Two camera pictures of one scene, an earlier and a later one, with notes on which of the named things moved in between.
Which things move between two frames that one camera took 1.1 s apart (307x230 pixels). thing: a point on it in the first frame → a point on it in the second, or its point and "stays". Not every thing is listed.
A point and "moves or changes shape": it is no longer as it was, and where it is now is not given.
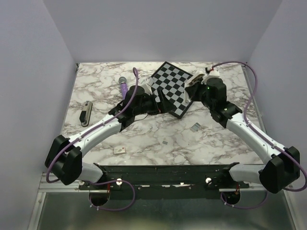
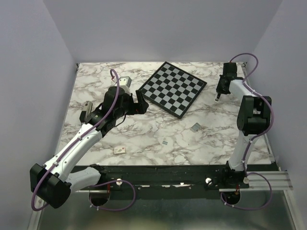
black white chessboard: (171, 80) stays
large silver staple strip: (195, 127) stays
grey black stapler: (85, 116) stays
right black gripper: (193, 90) → (218, 89)
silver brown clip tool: (186, 97) moves or changes shape
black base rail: (164, 183) stays
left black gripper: (164, 106) → (140, 108)
